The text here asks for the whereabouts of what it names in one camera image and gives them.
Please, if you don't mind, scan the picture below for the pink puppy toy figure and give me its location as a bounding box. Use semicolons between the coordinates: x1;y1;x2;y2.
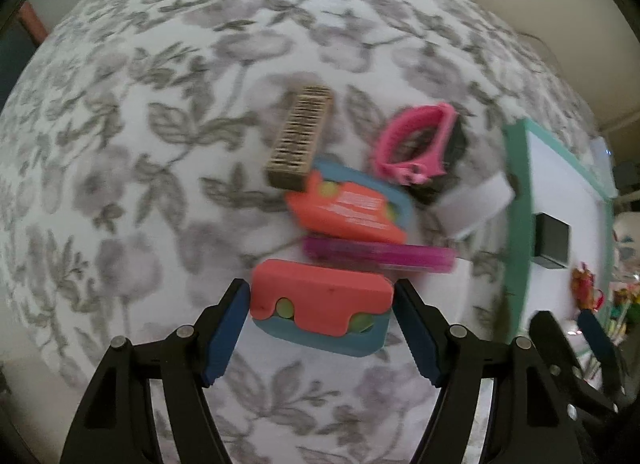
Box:
570;263;604;311

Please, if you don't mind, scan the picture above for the black rectangular box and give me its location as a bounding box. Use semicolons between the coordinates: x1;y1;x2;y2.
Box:
533;213;570;269

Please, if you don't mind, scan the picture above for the pink blue utility cutter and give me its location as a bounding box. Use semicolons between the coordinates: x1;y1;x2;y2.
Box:
250;259;394;358

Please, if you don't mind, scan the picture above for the pink smart watch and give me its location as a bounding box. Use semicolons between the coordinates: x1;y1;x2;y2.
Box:
372;102;458;186

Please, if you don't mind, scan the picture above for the gold patterned lighter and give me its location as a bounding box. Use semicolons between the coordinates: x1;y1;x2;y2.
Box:
264;85;333;192

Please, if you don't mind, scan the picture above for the teal cardboard tray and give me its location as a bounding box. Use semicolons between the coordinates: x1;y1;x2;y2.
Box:
503;119;614;341

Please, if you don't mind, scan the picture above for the purple translucent lighter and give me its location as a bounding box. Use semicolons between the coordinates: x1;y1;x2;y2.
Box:
302;236;457;273

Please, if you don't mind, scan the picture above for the white power strip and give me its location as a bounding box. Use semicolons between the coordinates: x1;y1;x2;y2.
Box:
590;136;611;161

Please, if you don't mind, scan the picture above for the orange blue utility cutter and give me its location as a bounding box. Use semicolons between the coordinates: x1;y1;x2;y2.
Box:
285;160;413;244

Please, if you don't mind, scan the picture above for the floral fleece blanket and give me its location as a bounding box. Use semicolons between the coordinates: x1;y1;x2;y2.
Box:
1;0;594;463

